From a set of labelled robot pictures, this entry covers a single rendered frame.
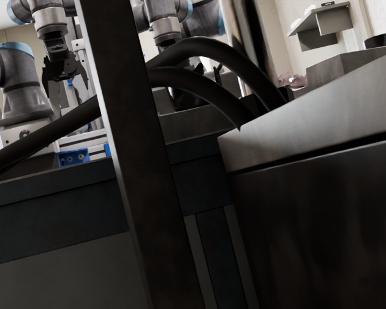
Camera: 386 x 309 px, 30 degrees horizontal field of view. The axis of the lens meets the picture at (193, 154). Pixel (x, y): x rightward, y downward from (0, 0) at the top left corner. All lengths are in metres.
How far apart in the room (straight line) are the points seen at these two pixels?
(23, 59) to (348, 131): 1.67
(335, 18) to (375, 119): 6.89
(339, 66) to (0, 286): 0.80
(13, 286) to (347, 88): 0.73
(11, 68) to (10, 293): 1.13
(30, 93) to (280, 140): 1.45
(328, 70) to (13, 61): 1.04
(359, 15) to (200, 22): 5.15
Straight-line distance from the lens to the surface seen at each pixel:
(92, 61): 0.88
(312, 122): 0.76
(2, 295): 1.23
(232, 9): 1.11
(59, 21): 1.73
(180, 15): 1.99
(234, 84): 1.53
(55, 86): 1.71
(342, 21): 7.53
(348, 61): 1.55
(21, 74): 2.25
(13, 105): 2.23
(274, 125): 0.88
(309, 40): 8.26
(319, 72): 1.60
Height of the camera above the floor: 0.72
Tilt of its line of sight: 2 degrees up
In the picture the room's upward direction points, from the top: 14 degrees counter-clockwise
